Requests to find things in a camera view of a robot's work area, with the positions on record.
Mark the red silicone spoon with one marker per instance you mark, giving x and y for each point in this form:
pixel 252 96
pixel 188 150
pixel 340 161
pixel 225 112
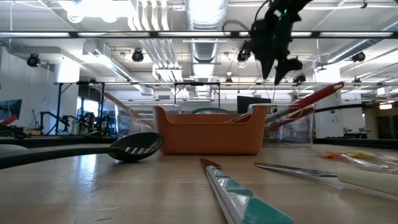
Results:
pixel 292 119

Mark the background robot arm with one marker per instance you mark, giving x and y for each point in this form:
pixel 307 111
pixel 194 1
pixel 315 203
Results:
pixel 62 119

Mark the silver ventilation duct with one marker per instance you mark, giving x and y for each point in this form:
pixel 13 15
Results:
pixel 206 31

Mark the orange plastic bin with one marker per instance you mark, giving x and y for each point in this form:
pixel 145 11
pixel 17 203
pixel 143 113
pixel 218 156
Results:
pixel 211 137

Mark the clear plastic container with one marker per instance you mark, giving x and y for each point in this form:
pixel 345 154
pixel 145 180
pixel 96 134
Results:
pixel 295 137
pixel 133 124

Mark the black ceiling spotlight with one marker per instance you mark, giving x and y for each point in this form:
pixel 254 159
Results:
pixel 137 56
pixel 33 60
pixel 358 57
pixel 243 55

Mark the gray silicone spoon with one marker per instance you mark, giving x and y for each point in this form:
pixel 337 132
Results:
pixel 12 149

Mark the black slotted spoon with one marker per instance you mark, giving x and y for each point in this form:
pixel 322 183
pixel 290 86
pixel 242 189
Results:
pixel 140 140

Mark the black monitor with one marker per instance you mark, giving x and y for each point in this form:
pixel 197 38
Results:
pixel 248 104

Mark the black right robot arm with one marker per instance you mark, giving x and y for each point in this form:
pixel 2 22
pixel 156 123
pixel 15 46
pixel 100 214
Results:
pixel 295 6

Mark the background black gantry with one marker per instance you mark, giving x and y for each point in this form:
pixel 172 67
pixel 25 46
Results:
pixel 58 105

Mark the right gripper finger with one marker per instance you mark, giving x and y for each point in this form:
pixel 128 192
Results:
pixel 268 67
pixel 286 66

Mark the blue screen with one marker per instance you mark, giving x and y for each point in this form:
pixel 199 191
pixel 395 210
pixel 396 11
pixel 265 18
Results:
pixel 9 109

